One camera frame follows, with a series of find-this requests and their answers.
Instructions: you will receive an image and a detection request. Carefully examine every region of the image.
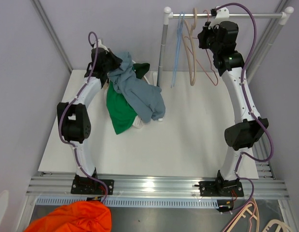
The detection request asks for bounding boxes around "beige wooden hanger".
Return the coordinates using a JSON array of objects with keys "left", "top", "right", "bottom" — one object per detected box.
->
[{"left": 181, "top": 7, "right": 197, "bottom": 86}]

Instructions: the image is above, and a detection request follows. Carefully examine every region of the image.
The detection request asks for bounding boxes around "pink wire hanger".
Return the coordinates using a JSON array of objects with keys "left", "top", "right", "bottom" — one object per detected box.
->
[{"left": 182, "top": 10, "right": 219, "bottom": 87}]

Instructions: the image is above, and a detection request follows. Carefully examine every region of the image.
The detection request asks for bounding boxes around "dark green white t shirt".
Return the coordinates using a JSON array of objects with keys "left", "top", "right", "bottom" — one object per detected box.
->
[{"left": 133, "top": 63, "right": 150, "bottom": 79}]

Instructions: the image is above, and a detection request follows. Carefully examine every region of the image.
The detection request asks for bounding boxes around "bright green t shirt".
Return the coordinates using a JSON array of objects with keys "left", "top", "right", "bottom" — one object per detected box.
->
[{"left": 106, "top": 82, "right": 137, "bottom": 135}]

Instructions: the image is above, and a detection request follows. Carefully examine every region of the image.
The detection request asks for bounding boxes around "blue grey t shirt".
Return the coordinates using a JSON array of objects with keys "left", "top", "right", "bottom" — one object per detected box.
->
[{"left": 108, "top": 52, "right": 166, "bottom": 123}]

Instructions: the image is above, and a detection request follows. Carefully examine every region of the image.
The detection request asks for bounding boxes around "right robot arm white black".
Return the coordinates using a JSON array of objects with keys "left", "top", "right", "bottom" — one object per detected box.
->
[{"left": 197, "top": 21, "right": 269, "bottom": 196}]

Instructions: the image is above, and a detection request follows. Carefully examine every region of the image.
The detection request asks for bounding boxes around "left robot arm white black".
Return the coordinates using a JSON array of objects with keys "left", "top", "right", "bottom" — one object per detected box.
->
[{"left": 57, "top": 47, "right": 122, "bottom": 194}]

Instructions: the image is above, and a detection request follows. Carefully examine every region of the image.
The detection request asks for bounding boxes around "white plastic basket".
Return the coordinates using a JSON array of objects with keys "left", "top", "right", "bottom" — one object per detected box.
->
[{"left": 132, "top": 60, "right": 150, "bottom": 129}]

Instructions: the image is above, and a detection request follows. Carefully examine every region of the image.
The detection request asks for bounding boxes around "metal clothes rack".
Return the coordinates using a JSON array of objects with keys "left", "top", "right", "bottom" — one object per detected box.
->
[{"left": 153, "top": 6, "right": 295, "bottom": 121}]

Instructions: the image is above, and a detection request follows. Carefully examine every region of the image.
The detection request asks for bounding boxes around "orange cloth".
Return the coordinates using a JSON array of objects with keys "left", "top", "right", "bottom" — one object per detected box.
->
[{"left": 25, "top": 201, "right": 112, "bottom": 232}]

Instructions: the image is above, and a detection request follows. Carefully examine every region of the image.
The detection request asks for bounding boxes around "pile of spare hangers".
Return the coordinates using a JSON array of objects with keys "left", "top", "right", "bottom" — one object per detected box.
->
[{"left": 222, "top": 198, "right": 294, "bottom": 232}]

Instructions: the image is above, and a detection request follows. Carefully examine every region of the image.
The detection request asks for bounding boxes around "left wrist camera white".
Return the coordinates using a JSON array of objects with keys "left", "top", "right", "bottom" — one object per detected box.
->
[{"left": 94, "top": 39, "right": 109, "bottom": 52}]

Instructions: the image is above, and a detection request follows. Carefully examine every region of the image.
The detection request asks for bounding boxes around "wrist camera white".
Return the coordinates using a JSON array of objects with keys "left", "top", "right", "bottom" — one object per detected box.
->
[
  {"left": 94, "top": 39, "right": 109, "bottom": 52},
  {"left": 209, "top": 7, "right": 229, "bottom": 29}
]

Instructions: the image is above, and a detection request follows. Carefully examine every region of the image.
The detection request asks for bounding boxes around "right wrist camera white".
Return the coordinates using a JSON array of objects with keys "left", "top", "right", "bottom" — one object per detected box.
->
[{"left": 209, "top": 7, "right": 229, "bottom": 29}]

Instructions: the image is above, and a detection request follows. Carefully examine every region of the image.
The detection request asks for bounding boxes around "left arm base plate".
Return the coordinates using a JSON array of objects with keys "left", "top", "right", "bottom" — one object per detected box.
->
[{"left": 71, "top": 178, "right": 114, "bottom": 195}]

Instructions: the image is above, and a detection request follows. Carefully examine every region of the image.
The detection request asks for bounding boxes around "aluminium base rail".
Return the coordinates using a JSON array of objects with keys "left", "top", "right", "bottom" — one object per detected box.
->
[{"left": 26, "top": 174, "right": 289, "bottom": 209}]

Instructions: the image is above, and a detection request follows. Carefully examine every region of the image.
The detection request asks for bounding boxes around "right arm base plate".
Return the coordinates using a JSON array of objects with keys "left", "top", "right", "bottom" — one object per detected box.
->
[{"left": 194, "top": 179, "right": 244, "bottom": 197}]

